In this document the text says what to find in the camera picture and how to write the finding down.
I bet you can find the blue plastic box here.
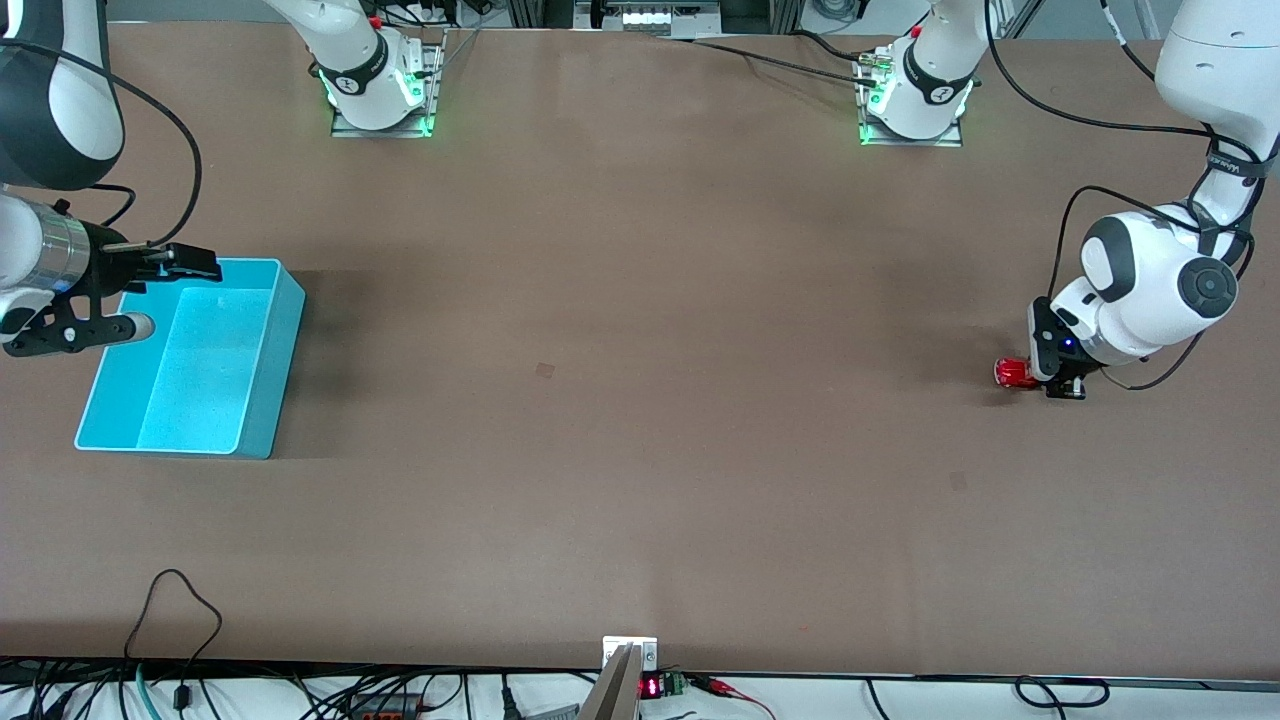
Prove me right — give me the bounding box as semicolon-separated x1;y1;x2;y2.
75;258;307;461

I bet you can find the lit electronics rack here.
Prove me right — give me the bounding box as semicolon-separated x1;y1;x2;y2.
574;0;723;37

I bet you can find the grey metal bar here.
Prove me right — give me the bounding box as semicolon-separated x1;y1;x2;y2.
578;645;642;720

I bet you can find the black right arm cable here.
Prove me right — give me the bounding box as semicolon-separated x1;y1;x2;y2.
0;38;204;251

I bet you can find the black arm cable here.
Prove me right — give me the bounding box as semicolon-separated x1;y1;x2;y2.
0;38;204;251
984;0;1216;139

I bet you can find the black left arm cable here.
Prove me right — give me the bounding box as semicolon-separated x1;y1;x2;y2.
984;0;1216;139

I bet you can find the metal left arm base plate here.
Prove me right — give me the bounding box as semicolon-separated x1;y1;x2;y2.
857;50;965;149

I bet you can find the black looped cable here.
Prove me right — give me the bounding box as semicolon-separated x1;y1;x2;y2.
1014;675;1112;710

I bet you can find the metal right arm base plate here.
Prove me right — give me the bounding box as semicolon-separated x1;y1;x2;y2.
330;30;447;140

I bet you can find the black cable with ferrite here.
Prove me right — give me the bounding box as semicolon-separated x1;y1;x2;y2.
122;569;224;713

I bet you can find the red clip cable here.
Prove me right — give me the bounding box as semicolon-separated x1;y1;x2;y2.
690;675;777;720

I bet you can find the silver metal bracket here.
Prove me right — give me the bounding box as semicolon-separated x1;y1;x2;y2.
602;636;659;673

